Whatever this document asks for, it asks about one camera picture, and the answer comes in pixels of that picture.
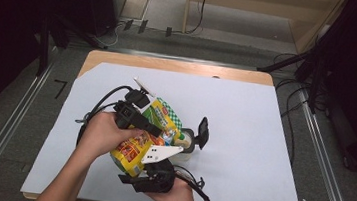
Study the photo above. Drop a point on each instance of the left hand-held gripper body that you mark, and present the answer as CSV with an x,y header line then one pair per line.
x,y
128,113

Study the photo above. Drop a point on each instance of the black upright stand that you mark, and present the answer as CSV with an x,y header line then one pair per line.
x,y
43,46

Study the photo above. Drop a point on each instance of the wooden table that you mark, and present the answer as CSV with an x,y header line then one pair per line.
x,y
170,64

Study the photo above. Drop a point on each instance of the clear jar with black lid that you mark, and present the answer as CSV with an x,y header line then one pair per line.
x,y
189,148

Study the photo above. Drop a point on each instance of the person's left hand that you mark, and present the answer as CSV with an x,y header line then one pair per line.
x,y
102,136

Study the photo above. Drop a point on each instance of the yellow pouch with green spout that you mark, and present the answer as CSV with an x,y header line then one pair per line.
x,y
134,149

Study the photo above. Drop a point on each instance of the black cabinet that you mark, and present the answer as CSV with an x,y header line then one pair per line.
x,y
104,2

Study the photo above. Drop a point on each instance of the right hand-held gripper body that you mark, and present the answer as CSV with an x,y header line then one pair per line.
x,y
158,175

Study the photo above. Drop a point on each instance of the black stand leg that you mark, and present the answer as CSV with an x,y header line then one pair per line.
x,y
281,62

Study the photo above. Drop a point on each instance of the long metal floor rail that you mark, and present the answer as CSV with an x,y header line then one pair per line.
x,y
327,166
9,129

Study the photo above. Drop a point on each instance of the person's right hand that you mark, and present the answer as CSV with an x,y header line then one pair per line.
x,y
179,199

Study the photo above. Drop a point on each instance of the light wooden frame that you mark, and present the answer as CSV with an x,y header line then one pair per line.
x,y
244,0

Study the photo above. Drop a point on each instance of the black floor bracket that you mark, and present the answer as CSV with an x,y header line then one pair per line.
x,y
143,26
168,32
128,25

